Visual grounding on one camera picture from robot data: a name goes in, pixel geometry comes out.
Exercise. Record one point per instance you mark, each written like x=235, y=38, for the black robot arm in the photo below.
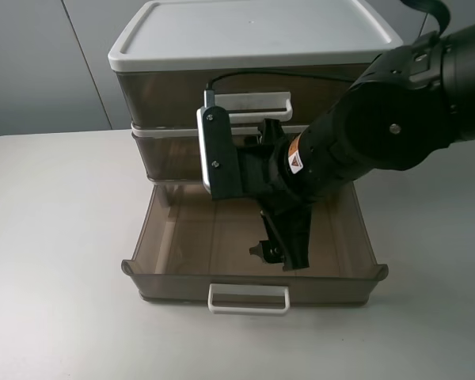
x=410, y=102

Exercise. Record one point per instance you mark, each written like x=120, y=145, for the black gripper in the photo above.
x=285, y=215

